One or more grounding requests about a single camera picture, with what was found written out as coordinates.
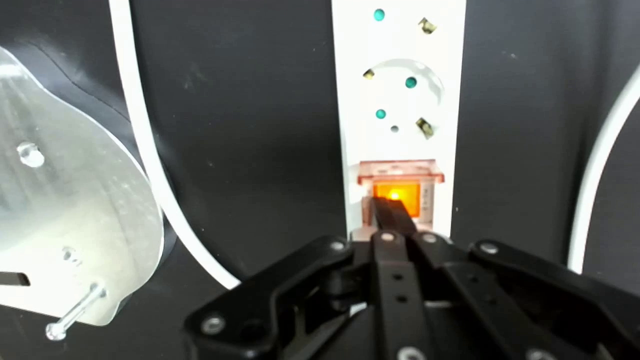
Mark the white power strip orange switch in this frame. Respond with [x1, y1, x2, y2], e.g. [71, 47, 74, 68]
[329, 0, 468, 243]

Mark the aluminium mounting plate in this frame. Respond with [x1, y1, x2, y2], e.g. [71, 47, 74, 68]
[0, 44, 167, 343]

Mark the white power strip cable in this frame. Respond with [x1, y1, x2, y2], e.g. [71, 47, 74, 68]
[105, 0, 244, 292]

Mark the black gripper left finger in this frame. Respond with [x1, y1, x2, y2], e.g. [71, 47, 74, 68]
[179, 193, 436, 360]

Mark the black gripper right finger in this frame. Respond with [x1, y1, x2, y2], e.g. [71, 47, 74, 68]
[391, 193, 640, 360]

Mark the white device cable with plug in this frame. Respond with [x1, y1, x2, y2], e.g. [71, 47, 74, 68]
[563, 62, 640, 276]

